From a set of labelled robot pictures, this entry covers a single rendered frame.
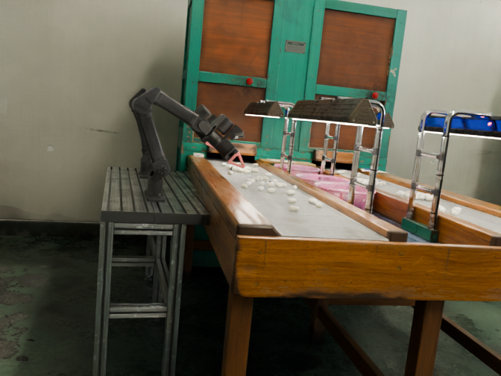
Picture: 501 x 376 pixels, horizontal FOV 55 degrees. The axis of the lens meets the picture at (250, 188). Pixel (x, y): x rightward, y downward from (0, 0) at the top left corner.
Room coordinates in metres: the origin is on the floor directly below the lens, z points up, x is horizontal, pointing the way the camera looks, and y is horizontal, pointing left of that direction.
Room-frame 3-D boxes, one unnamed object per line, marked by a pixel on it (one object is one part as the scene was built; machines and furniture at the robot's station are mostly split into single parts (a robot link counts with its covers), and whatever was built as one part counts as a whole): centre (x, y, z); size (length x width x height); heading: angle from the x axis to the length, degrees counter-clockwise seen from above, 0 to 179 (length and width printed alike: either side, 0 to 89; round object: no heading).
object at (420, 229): (1.72, -0.69, 0.90); 0.20 x 0.19 x 0.45; 12
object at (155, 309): (2.23, 0.52, 0.31); 1.20 x 0.29 x 0.63; 16
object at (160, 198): (1.96, 0.39, 0.71); 0.20 x 0.07 x 0.08; 16
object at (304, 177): (2.36, -0.35, 0.72); 0.27 x 0.27 x 0.10
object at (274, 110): (2.57, -0.02, 1.08); 0.62 x 0.08 x 0.07; 12
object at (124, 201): (2.31, 0.23, 0.65); 1.20 x 0.90 x 0.04; 16
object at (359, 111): (1.62, -0.22, 1.08); 0.62 x 0.08 x 0.07; 12
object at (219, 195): (2.09, 0.15, 0.67); 1.81 x 0.12 x 0.19; 12
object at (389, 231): (2.17, -0.22, 0.71); 1.81 x 0.05 x 0.11; 12
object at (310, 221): (2.13, -0.05, 0.73); 1.81 x 0.30 x 0.02; 12
